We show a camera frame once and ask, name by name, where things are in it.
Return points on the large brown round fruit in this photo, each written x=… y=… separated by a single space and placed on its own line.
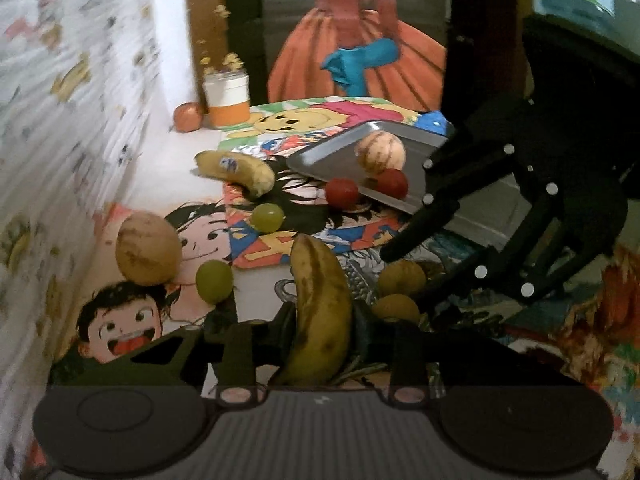
x=147 y=250

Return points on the orange-red onion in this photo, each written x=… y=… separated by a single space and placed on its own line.
x=187 y=117

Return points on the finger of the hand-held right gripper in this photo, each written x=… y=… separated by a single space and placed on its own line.
x=520 y=270
x=450 y=180

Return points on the cartoon printed cloth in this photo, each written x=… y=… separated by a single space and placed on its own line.
x=295 y=122

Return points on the yellow banana with sticker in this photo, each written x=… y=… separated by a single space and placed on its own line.
x=235 y=167

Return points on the green grape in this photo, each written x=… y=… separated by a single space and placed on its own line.
x=214 y=281
x=267 y=217

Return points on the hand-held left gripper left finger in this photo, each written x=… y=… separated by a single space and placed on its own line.
x=240 y=355

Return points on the wall poster with orange dress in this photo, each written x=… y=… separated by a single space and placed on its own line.
x=310 y=60

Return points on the metal tray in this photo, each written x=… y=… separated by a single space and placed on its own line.
x=340 y=155

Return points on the white printed blanket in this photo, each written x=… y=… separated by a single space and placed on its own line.
x=60 y=110

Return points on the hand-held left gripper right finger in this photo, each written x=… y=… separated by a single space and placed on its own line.
x=405 y=355

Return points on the red tomato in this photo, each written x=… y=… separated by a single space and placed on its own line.
x=392 y=183
x=342 y=192

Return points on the spotted yellow banana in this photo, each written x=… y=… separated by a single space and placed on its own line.
x=320 y=305

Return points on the small yellow-brown round fruit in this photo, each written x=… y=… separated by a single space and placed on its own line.
x=395 y=307
x=397 y=277

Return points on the white and orange jar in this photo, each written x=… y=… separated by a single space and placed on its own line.
x=227 y=102

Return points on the orange patterned cloth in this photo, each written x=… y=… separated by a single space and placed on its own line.
x=600 y=325

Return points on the pale round apple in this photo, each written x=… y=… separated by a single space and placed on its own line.
x=380 y=152

